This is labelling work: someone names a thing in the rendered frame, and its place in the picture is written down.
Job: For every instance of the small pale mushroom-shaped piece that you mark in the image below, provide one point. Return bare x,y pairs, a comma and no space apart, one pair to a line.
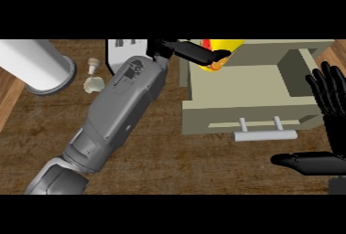
93,64

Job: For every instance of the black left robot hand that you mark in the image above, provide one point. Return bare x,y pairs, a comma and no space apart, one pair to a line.
191,51

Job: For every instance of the white cylinder with grey rim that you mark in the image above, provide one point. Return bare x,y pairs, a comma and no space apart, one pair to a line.
31,64

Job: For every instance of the beige open drawer box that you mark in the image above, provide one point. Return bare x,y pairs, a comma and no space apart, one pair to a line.
238,87

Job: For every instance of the white appliance with black edge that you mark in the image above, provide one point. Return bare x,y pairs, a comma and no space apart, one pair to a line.
123,50

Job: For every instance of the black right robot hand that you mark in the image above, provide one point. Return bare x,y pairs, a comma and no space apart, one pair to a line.
333,134

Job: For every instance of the beige drawer front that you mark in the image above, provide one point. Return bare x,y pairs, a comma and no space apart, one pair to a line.
251,117

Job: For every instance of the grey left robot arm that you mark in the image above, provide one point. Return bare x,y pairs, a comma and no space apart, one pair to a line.
121,100

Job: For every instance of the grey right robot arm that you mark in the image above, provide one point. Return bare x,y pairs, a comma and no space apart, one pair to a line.
337,186

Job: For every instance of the pale cream shell-shaped piece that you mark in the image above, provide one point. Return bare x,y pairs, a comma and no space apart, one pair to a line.
93,84

